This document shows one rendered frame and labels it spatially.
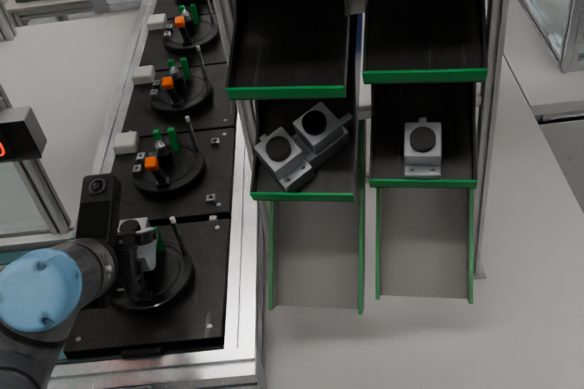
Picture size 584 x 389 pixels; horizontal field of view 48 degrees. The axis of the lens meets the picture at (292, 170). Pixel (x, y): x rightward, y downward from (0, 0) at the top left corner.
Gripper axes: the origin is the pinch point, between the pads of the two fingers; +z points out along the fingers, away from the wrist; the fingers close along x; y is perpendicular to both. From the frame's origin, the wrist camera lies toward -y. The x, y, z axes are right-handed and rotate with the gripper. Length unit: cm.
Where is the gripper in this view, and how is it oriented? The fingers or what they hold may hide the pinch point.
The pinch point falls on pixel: (133, 232)
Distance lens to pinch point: 100.9
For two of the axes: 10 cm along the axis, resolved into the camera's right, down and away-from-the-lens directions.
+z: 0.5, -0.2, 10.0
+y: 1.1, 9.9, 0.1
